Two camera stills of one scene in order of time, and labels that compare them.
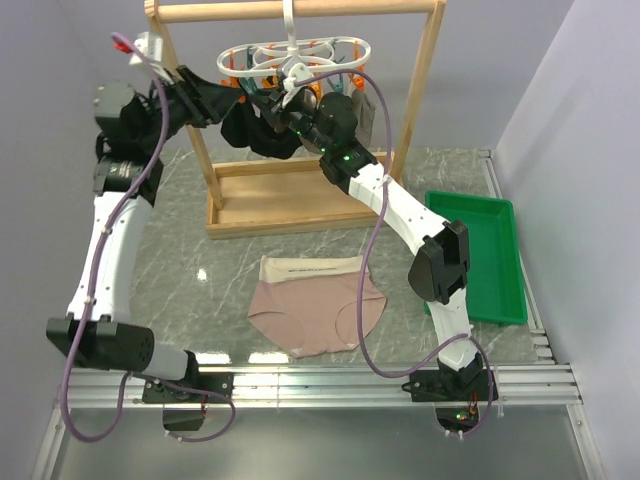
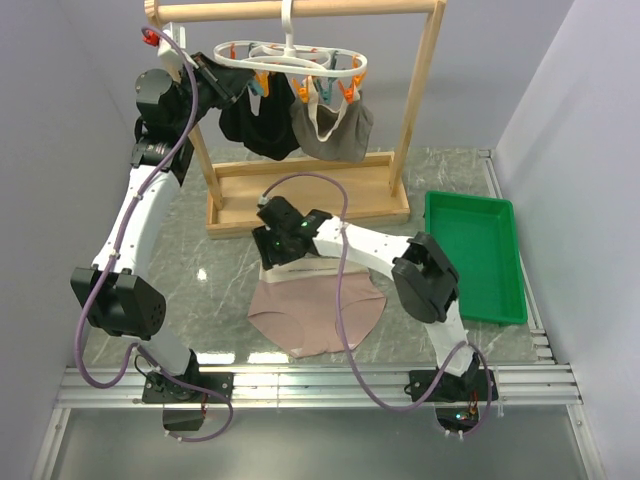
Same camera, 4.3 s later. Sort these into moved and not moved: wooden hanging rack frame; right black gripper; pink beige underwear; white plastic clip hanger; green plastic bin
Moved: right black gripper; white plastic clip hanger
Not moved: green plastic bin; wooden hanging rack frame; pink beige underwear
